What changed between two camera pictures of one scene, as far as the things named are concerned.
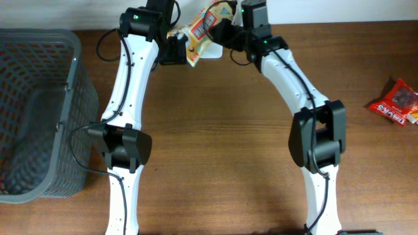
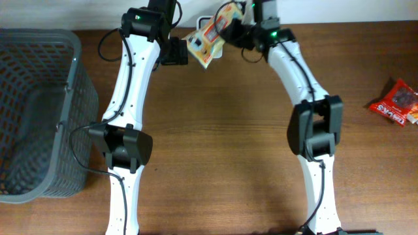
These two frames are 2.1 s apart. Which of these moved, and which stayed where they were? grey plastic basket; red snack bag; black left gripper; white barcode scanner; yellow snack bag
Moved: white barcode scanner; yellow snack bag
Stayed: red snack bag; black left gripper; grey plastic basket
